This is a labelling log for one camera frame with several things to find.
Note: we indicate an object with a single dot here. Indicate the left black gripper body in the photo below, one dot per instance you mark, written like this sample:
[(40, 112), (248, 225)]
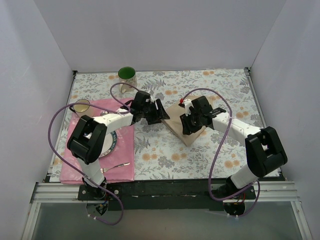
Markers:
[(155, 113)]

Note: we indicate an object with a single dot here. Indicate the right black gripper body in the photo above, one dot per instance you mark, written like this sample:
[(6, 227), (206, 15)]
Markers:
[(190, 121)]

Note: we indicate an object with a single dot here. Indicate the beige cloth napkin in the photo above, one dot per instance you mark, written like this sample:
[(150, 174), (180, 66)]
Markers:
[(174, 123)]

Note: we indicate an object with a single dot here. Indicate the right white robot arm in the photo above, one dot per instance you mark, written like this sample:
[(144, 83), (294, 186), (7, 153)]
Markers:
[(263, 147)]

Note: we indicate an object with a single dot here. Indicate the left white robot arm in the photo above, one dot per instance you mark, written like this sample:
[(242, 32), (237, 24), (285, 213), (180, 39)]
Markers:
[(87, 139)]

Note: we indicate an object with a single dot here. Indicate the floral mug green inside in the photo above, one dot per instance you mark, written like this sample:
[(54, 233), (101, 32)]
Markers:
[(127, 75)]

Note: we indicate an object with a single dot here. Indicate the floral tablecloth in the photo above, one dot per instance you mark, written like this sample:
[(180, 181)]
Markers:
[(160, 155)]

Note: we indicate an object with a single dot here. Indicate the white plate with blue rim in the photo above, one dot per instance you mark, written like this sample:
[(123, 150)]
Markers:
[(109, 144)]

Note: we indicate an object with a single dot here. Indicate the cream enamel cup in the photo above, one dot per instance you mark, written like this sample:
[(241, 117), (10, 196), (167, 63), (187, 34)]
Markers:
[(82, 108)]

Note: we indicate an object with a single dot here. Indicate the pink placemat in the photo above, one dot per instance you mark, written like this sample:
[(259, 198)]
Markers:
[(123, 152)]

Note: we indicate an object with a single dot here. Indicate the silver fork on placemat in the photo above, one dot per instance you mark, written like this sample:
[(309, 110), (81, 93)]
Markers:
[(104, 170)]

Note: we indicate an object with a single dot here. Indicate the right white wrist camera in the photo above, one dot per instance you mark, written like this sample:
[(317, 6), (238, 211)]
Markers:
[(187, 105)]

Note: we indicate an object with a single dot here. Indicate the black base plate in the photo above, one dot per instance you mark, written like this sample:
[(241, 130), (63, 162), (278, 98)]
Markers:
[(165, 194)]

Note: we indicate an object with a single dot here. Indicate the aluminium frame rail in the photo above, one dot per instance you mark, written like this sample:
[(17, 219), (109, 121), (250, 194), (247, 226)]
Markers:
[(270, 191)]

